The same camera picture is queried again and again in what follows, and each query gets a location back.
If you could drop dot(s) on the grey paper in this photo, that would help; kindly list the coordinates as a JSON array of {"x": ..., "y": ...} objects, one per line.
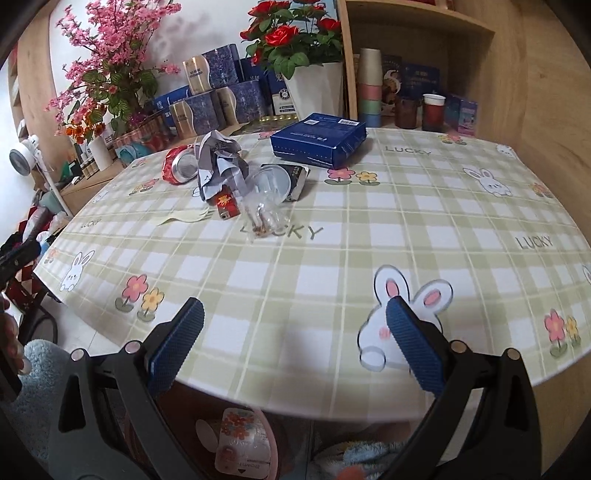
[{"x": 217, "y": 157}]

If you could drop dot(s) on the small red box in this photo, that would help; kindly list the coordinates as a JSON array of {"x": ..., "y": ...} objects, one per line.
[{"x": 227, "y": 203}]

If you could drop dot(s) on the clear plastic lid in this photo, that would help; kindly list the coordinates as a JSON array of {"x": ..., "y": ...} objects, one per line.
[{"x": 270, "y": 182}]

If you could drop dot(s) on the pale yellow plastic fork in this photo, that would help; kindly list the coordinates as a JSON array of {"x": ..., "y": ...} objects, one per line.
[{"x": 180, "y": 215}]

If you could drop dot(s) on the person's left leg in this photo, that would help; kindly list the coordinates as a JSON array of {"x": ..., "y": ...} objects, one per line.
[{"x": 41, "y": 392}]

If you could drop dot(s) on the red cup with white rim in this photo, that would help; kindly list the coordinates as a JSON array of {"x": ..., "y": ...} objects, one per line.
[{"x": 433, "y": 113}]

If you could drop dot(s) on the teal printed gift tin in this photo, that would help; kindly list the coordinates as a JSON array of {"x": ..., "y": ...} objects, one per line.
[{"x": 138, "y": 148}]

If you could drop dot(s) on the person's left hand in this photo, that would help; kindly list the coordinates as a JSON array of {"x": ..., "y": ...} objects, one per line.
[{"x": 10, "y": 334}]

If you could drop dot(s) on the cartoon printed box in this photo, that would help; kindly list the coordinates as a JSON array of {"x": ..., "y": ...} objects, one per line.
[{"x": 390, "y": 81}]

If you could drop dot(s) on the plaid bunny print tablecloth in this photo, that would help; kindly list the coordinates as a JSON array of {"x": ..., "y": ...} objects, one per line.
[{"x": 300, "y": 300}]

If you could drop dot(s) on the small pastel printed box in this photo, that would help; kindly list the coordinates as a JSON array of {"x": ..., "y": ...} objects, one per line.
[{"x": 461, "y": 115}]

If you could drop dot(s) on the white vase with orange flowers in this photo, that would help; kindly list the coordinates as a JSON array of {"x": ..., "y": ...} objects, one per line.
[{"x": 99, "y": 150}]

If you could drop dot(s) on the black round stool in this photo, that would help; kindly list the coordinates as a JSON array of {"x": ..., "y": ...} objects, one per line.
[{"x": 48, "y": 318}]

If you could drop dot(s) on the wooden shelf unit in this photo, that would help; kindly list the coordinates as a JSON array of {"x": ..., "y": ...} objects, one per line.
[{"x": 348, "y": 55}]

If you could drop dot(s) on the dark blue carton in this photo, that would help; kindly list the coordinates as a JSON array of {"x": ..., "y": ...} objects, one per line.
[{"x": 251, "y": 69}]

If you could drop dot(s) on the brown trash bin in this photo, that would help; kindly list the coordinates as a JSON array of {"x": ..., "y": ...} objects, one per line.
[{"x": 184, "y": 415}]

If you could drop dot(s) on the brown glass cup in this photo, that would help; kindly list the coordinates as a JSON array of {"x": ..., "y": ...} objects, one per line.
[{"x": 406, "y": 113}]

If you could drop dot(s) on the row of small brown bottles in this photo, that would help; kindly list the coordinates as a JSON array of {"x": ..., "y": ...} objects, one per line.
[{"x": 87, "y": 168}]

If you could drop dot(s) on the red white checkered cloth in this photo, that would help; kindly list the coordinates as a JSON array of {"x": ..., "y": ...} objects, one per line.
[{"x": 32, "y": 221}]

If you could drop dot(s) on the gold embossed tray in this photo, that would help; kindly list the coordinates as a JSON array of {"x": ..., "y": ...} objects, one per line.
[{"x": 277, "y": 118}]

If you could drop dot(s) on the black snack packet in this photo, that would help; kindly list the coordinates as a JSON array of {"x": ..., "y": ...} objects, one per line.
[{"x": 298, "y": 180}]

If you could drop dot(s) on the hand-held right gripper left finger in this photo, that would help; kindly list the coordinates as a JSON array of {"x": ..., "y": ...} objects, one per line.
[{"x": 178, "y": 346}]

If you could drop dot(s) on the red rose plant white pot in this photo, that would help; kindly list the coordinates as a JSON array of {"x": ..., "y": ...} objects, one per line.
[{"x": 314, "y": 87}]

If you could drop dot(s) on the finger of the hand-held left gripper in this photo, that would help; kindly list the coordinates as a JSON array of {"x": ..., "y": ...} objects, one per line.
[{"x": 23, "y": 254}]

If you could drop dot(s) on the dark blue printed box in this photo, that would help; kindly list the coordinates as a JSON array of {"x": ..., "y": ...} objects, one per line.
[{"x": 420, "y": 78}]

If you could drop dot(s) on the red foil wrapper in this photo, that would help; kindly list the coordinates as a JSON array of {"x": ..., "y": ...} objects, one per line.
[{"x": 170, "y": 159}]

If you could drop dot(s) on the white standing fan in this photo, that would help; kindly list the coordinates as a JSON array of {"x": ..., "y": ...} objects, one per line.
[{"x": 23, "y": 154}]

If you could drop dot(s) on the flat blue gift box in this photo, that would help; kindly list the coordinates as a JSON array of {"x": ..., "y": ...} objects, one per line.
[{"x": 171, "y": 99}]

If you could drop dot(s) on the pink blossom artificial tree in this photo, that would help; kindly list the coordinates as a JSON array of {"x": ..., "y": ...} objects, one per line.
[{"x": 106, "y": 60}]

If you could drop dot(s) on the white flower print packet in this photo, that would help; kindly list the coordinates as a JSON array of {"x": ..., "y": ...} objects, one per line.
[{"x": 242, "y": 429}]

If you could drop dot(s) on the stack of pastel paper cups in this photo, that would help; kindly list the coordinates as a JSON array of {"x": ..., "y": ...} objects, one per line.
[{"x": 369, "y": 87}]

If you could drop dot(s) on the clear plastic bag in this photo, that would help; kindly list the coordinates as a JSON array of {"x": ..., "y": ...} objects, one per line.
[{"x": 263, "y": 221}]

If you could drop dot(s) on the blue white carton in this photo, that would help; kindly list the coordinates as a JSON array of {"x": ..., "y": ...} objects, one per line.
[{"x": 281, "y": 99}]

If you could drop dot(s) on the small fenced flower planter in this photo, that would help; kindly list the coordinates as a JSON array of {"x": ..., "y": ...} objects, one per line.
[{"x": 138, "y": 124}]

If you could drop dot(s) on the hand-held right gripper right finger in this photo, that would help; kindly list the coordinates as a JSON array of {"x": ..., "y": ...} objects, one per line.
[{"x": 413, "y": 346}]

